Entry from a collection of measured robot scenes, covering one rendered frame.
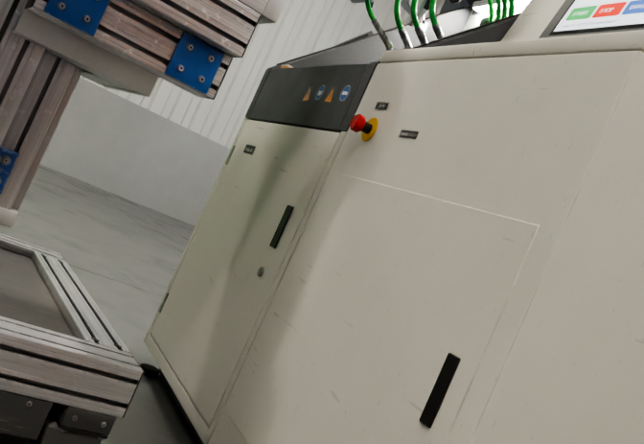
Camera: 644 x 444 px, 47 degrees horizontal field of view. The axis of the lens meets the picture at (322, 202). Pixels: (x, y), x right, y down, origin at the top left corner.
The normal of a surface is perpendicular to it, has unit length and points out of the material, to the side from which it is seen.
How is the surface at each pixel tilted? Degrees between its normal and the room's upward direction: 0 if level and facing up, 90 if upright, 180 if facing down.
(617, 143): 90
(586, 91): 90
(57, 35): 90
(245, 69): 90
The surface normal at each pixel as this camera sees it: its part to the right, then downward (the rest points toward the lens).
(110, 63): 0.48, 0.18
